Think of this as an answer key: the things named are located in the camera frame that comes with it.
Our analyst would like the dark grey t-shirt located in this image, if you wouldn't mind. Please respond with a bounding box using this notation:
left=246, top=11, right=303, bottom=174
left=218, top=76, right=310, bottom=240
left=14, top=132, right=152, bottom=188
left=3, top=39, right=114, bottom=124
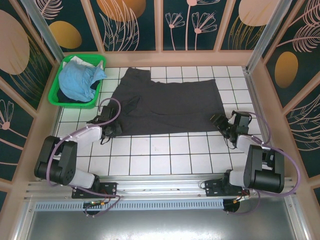
left=109, top=67, right=226, bottom=138

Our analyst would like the green plastic laundry basket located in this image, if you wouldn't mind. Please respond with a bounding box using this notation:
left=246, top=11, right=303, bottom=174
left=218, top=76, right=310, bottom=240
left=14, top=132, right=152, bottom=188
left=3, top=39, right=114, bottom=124
left=47, top=53, right=107, bottom=109

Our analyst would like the navy blue t-shirt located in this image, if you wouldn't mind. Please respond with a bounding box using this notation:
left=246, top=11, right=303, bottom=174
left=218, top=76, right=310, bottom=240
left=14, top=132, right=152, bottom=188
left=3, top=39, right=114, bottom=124
left=57, top=81, right=101, bottom=104

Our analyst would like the light blue t-shirt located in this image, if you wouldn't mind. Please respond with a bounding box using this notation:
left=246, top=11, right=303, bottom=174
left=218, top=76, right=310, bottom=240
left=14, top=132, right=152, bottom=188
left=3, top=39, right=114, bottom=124
left=57, top=61, right=108, bottom=102

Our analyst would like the grey metal sheet panel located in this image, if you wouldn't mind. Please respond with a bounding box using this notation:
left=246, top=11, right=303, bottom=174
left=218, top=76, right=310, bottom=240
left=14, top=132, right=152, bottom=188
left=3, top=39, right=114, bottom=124
left=23, top=197, right=302, bottom=240

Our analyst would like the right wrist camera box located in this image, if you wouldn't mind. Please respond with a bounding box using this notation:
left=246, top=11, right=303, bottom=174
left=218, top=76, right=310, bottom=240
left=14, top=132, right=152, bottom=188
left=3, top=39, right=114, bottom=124
left=229, top=110, right=251, bottom=127

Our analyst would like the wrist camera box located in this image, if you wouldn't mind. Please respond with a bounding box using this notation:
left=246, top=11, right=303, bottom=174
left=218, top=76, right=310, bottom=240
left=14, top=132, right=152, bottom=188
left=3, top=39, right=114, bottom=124
left=99, top=105, right=118, bottom=123
left=229, top=110, right=251, bottom=127

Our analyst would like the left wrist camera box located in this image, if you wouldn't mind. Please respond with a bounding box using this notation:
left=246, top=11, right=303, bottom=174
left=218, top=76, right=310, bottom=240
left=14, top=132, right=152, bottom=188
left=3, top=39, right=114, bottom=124
left=99, top=105, right=118, bottom=123

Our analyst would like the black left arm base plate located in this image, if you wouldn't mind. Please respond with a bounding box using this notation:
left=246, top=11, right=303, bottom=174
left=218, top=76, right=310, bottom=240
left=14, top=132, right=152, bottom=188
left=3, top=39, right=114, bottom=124
left=71, top=181, right=119, bottom=200

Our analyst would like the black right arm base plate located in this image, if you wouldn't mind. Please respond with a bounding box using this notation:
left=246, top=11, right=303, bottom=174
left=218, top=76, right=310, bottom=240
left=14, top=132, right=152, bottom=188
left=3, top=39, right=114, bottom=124
left=204, top=179, right=251, bottom=199

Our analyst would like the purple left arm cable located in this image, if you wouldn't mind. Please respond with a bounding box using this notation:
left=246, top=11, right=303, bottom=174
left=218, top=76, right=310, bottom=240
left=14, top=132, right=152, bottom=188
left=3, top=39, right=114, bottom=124
left=46, top=97, right=123, bottom=218

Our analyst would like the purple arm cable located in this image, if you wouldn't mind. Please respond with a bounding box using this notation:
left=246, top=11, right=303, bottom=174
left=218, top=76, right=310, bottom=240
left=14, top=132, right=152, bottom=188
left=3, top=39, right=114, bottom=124
left=226, top=111, right=301, bottom=216
left=46, top=97, right=123, bottom=218

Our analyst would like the aluminium mounting rail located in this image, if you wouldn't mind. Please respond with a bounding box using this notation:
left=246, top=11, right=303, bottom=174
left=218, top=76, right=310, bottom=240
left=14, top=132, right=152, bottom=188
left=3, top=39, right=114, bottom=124
left=23, top=174, right=296, bottom=201

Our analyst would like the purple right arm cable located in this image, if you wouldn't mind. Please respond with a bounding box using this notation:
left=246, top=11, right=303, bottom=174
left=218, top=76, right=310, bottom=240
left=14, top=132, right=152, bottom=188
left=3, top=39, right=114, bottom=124
left=226, top=111, right=301, bottom=216

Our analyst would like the grey slotted cable duct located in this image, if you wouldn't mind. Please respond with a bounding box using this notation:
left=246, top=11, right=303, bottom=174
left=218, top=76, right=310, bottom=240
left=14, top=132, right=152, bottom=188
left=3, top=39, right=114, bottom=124
left=34, top=198, right=225, bottom=211

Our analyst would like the aluminium corner post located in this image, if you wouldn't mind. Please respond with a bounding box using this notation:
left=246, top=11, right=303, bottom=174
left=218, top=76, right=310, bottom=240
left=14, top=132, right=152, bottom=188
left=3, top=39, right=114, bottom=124
left=20, top=0, right=74, bottom=76
left=244, top=0, right=293, bottom=74

